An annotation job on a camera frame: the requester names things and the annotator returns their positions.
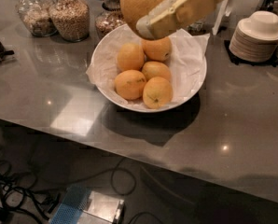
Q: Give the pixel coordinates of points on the glass jar of granola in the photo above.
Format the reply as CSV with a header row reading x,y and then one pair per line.
x,y
110,19

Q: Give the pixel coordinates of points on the white ceramic bowl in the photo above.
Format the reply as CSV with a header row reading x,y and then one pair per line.
x,y
191,90

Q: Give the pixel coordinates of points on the orange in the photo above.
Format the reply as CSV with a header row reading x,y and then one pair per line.
x,y
130,57
130,84
142,0
158,92
156,69
157,50

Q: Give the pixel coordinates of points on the glass jar of grains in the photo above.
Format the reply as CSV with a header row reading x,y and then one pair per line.
x,y
71,18

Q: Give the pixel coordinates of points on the stack of white saucers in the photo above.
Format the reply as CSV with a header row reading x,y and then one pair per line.
x,y
250,46

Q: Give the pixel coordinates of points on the white paper bowl liner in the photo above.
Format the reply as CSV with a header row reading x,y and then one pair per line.
x,y
187,62

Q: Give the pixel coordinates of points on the blue and silver box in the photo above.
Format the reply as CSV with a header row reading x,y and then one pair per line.
x,y
82,205

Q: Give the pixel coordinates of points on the glass jar far left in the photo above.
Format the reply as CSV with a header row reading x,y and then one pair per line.
x,y
34,14

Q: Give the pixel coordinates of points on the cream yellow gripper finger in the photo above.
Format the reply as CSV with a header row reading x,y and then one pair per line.
x,y
169,16

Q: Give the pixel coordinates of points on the orange at bowl top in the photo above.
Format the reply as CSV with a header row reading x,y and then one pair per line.
x,y
157,50

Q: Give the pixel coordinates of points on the white cup on saucers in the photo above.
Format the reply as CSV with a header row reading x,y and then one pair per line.
x,y
260,25

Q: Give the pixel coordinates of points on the black tray under saucers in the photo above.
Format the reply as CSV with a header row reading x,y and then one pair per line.
x,y
273,61

